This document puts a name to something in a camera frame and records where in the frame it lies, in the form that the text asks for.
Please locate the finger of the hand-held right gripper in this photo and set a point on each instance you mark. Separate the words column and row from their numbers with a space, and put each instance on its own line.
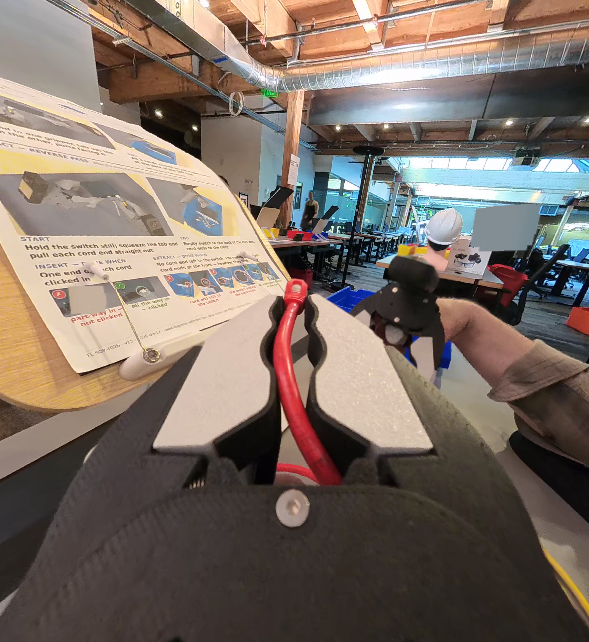
column 426, row 358

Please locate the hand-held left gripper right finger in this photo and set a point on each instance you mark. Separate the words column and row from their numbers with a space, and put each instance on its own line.
column 364, row 391

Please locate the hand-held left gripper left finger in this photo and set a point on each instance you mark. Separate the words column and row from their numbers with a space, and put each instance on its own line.
column 224, row 386

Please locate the person's right forearm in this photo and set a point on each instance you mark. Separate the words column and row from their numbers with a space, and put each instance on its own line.
column 565, row 406

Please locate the person's right hand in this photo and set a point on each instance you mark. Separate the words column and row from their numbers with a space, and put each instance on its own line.
column 480, row 341

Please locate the mannequin head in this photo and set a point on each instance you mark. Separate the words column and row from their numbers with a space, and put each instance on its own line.
column 435, row 258

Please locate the blue plastic bin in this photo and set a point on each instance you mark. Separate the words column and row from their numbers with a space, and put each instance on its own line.
column 344, row 298

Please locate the wooden table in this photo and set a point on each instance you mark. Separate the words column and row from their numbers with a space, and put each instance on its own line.
column 465, row 278

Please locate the white product box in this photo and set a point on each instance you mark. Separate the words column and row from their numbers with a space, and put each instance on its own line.
column 470, row 261

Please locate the white hard hat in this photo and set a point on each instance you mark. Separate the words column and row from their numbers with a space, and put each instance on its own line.
column 445, row 225

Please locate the red bag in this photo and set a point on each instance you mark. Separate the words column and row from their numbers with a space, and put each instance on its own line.
column 507, row 283

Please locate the red plastic bin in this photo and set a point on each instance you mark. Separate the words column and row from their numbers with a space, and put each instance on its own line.
column 299, row 280

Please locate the black office chair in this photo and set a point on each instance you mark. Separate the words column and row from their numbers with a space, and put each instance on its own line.
column 535, row 286

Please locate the printed instruction sheet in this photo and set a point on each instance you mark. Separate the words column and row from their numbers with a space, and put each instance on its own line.
column 99, row 251

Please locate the ceiling projector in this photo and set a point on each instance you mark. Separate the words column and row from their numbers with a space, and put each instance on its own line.
column 526, row 158

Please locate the wooden sheet board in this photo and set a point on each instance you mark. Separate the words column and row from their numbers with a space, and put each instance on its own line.
column 13, row 361

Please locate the green exit sign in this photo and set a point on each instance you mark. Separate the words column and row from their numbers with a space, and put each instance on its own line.
column 271, row 92

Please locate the wooden post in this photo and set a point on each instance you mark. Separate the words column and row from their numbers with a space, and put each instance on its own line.
column 292, row 150

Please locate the silver ceiling duct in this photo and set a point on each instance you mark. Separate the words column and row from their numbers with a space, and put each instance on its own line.
column 425, row 65

